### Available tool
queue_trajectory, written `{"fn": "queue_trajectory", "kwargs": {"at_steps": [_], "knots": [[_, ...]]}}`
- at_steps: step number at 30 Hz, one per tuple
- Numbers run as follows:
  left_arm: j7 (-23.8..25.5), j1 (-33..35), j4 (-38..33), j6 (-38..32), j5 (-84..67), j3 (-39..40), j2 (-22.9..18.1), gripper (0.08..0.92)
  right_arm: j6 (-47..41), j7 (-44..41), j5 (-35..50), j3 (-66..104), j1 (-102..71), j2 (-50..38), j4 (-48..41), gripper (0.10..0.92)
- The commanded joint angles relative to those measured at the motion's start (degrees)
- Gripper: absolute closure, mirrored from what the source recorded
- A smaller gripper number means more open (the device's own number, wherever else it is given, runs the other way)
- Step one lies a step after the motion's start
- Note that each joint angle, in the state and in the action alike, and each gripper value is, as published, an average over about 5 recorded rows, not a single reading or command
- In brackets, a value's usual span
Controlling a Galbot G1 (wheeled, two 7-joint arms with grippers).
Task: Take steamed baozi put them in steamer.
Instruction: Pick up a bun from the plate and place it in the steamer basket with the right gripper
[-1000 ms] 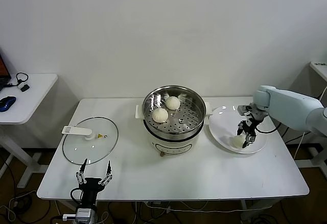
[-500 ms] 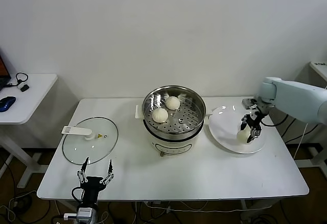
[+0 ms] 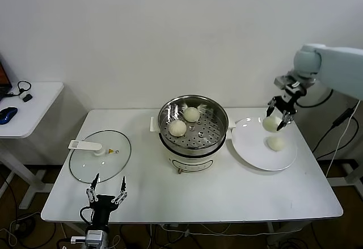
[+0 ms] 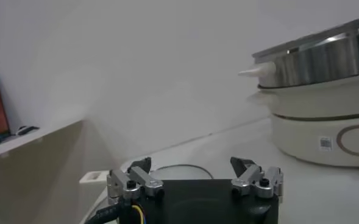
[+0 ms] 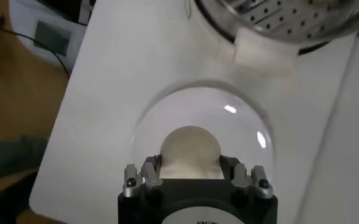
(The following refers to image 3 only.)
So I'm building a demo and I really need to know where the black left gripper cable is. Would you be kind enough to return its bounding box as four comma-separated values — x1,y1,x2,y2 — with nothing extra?
79,206,94,224

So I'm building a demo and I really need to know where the glass lid with white handle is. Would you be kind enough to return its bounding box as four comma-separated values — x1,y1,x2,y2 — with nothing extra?
69,129,133,184

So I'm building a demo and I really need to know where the white side desk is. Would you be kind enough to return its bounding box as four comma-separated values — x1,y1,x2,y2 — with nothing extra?
0,81,65,210

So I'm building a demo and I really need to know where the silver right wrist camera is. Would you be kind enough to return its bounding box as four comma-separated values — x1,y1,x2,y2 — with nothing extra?
273,74,297,90

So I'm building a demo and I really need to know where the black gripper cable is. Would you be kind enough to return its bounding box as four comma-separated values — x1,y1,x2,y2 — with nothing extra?
296,88,334,108
79,206,94,224

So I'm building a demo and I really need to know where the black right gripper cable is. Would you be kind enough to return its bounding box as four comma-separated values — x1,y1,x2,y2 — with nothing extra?
296,88,334,108

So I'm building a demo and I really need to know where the white cord under table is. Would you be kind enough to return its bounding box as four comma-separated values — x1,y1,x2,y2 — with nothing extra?
161,222,302,238

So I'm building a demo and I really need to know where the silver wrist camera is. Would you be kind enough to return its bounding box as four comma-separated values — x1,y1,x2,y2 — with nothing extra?
70,230,104,246
273,74,297,90

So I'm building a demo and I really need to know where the blue computer mouse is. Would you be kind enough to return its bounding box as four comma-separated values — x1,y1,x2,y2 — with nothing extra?
0,106,19,125

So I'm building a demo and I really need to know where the cream electric cooker base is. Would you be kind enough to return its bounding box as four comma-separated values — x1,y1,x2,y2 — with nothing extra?
158,135,227,175

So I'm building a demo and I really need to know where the open black laptop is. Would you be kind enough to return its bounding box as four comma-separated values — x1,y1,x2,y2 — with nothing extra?
0,52,14,102

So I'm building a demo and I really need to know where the thin black looped cable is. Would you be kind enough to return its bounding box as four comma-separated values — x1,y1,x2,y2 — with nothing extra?
5,80,32,98

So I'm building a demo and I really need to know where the white round plate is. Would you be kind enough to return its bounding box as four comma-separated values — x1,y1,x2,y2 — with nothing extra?
231,117,298,172

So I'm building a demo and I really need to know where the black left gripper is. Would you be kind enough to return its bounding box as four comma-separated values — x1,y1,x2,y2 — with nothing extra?
86,172,128,227

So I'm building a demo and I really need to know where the stainless steel steamer basket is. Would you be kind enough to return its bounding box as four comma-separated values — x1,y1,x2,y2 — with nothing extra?
149,95,237,151

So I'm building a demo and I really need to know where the white steamed baozi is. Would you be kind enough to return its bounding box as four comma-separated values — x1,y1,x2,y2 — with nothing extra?
183,107,200,123
168,120,187,137
265,136,285,152
262,116,281,133

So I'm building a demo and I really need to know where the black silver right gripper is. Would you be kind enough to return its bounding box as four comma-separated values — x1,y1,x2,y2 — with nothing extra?
266,83,307,132

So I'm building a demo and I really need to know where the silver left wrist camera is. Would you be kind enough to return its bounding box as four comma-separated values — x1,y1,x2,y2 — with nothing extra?
70,230,104,246

